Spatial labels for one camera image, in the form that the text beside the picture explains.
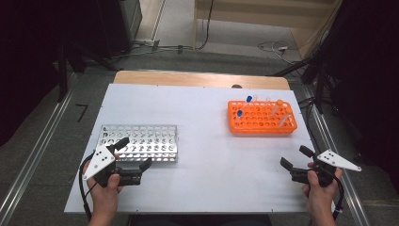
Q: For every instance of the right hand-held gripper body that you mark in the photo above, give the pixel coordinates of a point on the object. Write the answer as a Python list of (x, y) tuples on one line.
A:
[(337, 160)]

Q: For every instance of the dark curtain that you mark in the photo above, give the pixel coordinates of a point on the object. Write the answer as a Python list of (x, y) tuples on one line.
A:
[(28, 62), (367, 78)]

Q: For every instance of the person's right hand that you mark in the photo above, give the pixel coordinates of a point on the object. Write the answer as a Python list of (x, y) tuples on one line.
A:
[(320, 194)]

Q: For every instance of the blue-capped test tube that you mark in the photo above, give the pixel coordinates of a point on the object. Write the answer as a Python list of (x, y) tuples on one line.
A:
[(249, 99), (239, 113)]

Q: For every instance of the black cabinet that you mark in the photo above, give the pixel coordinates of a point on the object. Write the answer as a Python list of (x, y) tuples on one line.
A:
[(116, 25)]

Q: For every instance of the orange test tube rack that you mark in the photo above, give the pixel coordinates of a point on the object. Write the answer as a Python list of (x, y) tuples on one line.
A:
[(257, 121)]

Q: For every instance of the black stand leg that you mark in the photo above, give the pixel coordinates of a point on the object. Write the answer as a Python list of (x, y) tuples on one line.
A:
[(94, 56), (62, 72)]

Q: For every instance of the aluminium floor rail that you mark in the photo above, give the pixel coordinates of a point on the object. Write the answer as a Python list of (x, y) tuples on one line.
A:
[(34, 153), (342, 188)]

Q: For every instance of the person's left hand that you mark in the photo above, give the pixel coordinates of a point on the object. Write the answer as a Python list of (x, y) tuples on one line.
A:
[(105, 191)]

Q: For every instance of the metal test tube rack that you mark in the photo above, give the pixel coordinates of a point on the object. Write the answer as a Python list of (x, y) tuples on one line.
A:
[(150, 141)]

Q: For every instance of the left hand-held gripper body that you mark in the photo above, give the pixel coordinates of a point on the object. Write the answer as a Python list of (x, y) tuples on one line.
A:
[(98, 160)]

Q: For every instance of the clear test tube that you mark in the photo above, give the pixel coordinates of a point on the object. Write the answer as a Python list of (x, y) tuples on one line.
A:
[(255, 97), (267, 101)]

